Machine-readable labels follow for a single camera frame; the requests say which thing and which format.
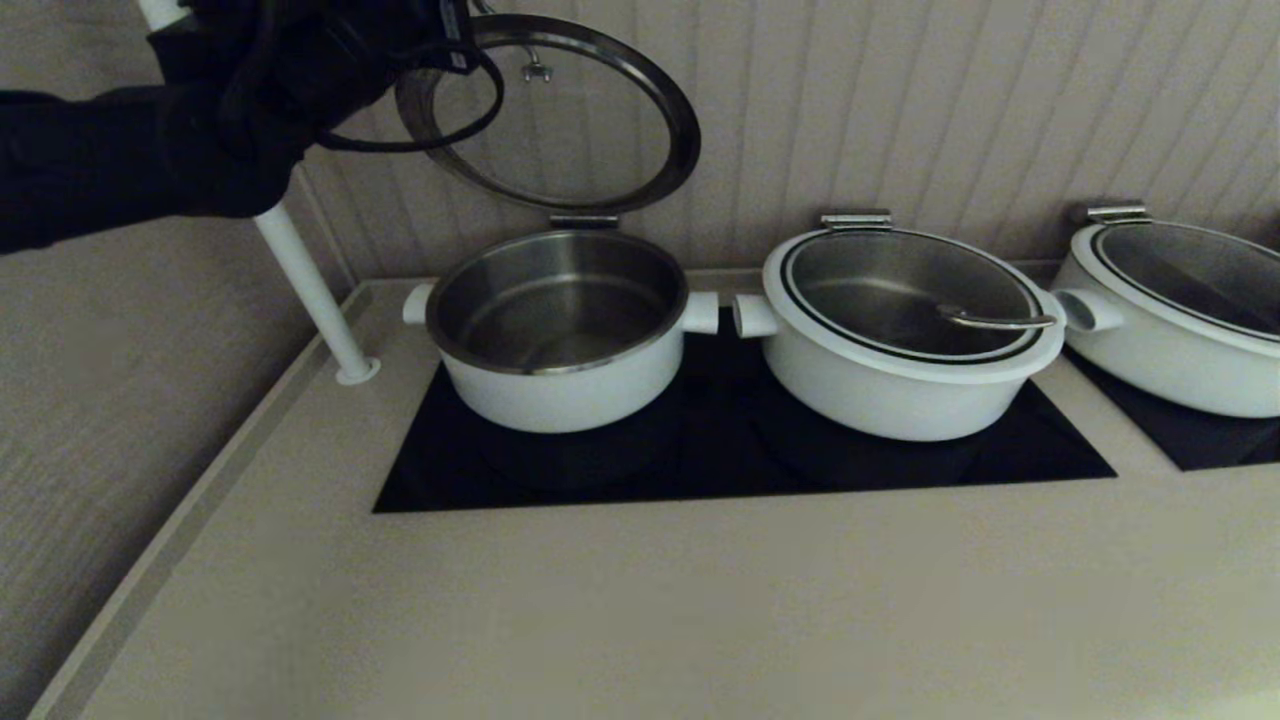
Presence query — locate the glass lid with metal handle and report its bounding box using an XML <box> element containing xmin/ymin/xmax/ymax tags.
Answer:
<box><xmin>1068</xmin><ymin>222</ymin><xmax>1280</xmax><ymax>359</ymax></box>
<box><xmin>395</xmin><ymin>0</ymin><xmax>703</xmax><ymax>217</ymax></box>
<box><xmin>762</xmin><ymin>229</ymin><xmax>1067</xmax><ymax>385</ymax></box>

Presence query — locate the white round pot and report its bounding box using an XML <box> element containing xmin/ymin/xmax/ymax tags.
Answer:
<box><xmin>733</xmin><ymin>290</ymin><xmax>1053</xmax><ymax>443</ymax></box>
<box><xmin>1050</xmin><ymin>255</ymin><xmax>1280</xmax><ymax>420</ymax></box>
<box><xmin>403</xmin><ymin>231</ymin><xmax>721</xmax><ymax>436</ymax></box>

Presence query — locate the white support pole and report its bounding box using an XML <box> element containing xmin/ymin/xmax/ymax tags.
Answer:
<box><xmin>138</xmin><ymin>0</ymin><xmax>382</xmax><ymax>387</ymax></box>

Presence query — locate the wide black glass cooktop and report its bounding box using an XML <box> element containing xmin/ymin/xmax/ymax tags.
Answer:
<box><xmin>373</xmin><ymin>308</ymin><xmax>1116</xmax><ymax>514</ymax></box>

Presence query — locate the small black glass cooktop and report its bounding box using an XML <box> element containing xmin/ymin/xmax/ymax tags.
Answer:
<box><xmin>1062</xmin><ymin>345</ymin><xmax>1280</xmax><ymax>472</ymax></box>

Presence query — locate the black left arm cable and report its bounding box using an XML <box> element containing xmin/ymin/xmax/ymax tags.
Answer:
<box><xmin>315</xmin><ymin>40</ymin><xmax>506</xmax><ymax>154</ymax></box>

